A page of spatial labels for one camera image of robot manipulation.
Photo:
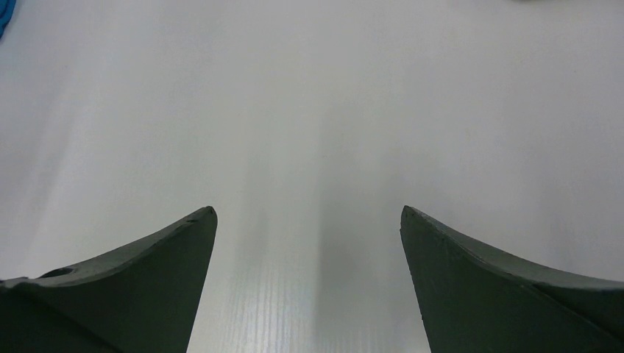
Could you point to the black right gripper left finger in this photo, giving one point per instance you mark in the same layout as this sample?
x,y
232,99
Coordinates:
x,y
140,297

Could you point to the bright blue folded t shirt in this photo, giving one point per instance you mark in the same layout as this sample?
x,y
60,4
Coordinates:
x,y
7,8

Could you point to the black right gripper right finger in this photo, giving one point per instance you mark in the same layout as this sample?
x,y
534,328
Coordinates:
x,y
474,297

